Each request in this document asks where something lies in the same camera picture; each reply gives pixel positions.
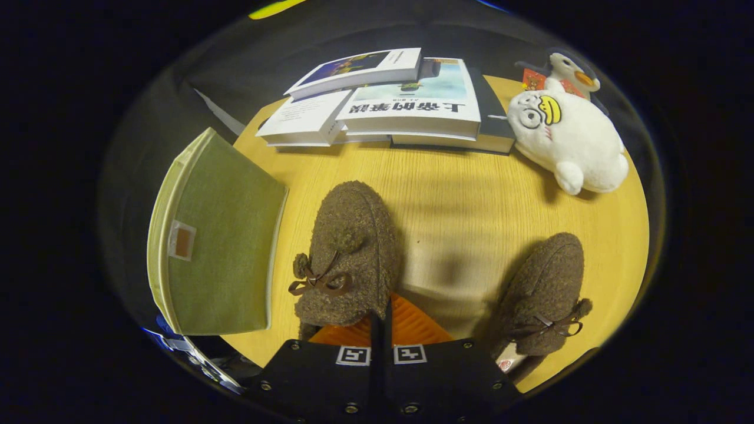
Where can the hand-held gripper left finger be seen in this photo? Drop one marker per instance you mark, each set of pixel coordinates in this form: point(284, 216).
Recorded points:
point(318, 377)

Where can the printed picture sheets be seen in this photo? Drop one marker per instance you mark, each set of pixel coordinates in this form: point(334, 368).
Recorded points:
point(177, 341)

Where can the book with pale landscape cover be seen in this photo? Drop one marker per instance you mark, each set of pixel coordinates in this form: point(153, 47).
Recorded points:
point(424, 88)

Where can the green fabric storage box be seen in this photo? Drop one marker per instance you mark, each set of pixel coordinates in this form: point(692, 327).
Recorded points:
point(230, 247)

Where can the brown fuzzy shoe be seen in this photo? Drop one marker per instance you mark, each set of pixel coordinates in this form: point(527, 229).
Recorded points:
point(548, 277)
point(353, 224)

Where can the white book with text cover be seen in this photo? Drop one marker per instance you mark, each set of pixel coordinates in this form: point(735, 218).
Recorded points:
point(306, 115)

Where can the penguin plush toy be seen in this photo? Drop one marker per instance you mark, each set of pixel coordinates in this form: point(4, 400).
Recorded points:
point(565, 65)

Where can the black book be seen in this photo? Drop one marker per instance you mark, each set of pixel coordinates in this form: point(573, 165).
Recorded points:
point(492, 100)

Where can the white duck plush toy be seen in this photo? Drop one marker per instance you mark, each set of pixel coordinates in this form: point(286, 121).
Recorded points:
point(577, 147)

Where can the book with blue picture cover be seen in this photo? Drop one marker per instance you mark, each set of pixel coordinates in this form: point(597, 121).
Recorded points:
point(353, 65)

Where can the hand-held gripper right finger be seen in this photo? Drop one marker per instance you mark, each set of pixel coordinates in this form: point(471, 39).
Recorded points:
point(389, 377)

